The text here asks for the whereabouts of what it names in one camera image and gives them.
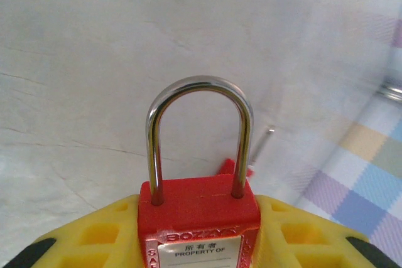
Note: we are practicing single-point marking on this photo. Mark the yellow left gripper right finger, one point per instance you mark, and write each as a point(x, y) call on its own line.
point(301, 243)

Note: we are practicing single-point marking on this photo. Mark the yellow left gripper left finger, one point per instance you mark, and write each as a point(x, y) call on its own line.
point(94, 243)

